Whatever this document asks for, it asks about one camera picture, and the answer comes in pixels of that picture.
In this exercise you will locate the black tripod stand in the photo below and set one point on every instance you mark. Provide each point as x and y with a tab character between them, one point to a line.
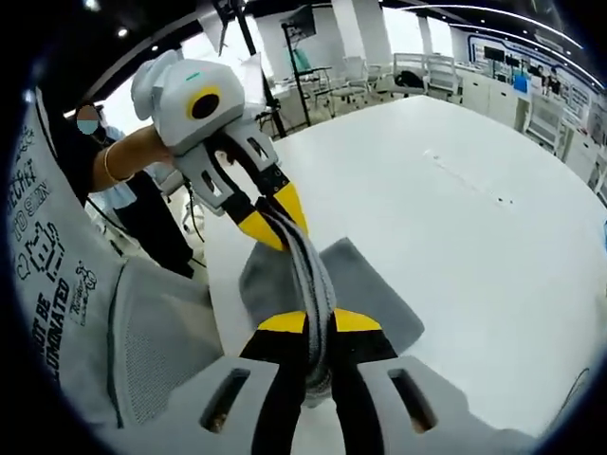
264	80

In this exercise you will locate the white table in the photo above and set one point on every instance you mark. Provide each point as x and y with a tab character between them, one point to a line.
450	227

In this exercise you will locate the white office chair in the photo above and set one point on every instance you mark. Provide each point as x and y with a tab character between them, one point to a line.
545	118
353	71

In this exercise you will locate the black bag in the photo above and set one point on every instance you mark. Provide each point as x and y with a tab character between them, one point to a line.
410	79

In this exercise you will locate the grey towel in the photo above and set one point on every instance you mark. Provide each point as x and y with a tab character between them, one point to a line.
370	294

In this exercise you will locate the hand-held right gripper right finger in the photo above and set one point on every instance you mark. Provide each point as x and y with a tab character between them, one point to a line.
374	407

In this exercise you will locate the blue box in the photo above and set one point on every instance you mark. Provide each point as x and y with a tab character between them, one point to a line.
521	85

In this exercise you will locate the white frame chair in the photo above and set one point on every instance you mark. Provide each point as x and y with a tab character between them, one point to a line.
443	73
408	64

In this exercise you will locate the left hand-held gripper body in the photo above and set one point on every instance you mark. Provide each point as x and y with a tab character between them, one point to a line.
180	99

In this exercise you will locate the grey mesh chair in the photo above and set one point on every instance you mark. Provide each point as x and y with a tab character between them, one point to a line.
161	332

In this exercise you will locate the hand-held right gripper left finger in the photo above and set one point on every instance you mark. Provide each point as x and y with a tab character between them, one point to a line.
189	407

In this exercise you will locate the black monitor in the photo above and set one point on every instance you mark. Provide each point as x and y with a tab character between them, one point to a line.
301	21

